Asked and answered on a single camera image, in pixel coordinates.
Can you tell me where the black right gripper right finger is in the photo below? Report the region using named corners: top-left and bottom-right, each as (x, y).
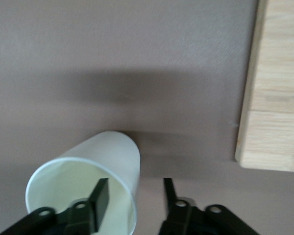
top-left (156, 177), bottom-right (260, 235)

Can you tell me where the brown table mat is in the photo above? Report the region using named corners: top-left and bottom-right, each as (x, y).
top-left (0, 0), bottom-right (294, 235)

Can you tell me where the bamboo cutting board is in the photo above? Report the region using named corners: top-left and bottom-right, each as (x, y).
top-left (234, 0), bottom-right (294, 170)

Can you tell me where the white paper cup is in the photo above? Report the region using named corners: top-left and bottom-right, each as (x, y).
top-left (25, 130), bottom-right (141, 235)

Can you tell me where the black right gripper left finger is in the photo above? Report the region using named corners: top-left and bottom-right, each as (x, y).
top-left (0, 178), bottom-right (110, 235)

